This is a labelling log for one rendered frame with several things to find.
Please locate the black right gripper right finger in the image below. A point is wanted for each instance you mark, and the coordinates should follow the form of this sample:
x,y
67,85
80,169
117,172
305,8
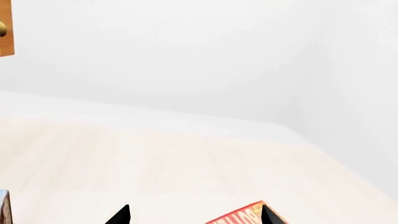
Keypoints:
x,y
269,215

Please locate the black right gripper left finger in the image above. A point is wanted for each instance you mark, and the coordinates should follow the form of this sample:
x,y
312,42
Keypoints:
x,y
120,217

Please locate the brass round cabinet knob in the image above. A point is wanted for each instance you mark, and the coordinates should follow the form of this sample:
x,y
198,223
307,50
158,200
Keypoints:
x,y
2,29

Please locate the red printed box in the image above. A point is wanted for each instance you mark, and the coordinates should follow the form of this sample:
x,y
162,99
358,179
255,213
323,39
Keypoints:
x,y
241,215

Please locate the blue grey carton box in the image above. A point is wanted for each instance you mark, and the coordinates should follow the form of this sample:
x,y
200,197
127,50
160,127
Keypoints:
x,y
5,207

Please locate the wooden door with knob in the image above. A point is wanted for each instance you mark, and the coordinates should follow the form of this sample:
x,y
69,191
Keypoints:
x,y
7,28

